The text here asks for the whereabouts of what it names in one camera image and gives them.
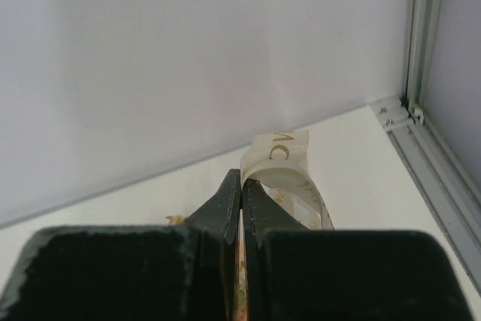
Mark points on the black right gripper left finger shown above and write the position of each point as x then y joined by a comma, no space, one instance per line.
152,272

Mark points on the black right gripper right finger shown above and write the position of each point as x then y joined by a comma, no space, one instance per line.
294,273

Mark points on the cream printed ribbon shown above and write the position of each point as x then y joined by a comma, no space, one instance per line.
279,162

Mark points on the right aluminium table rail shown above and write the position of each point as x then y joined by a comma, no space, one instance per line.
451,196

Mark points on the right aluminium frame post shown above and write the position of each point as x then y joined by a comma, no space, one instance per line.
423,20

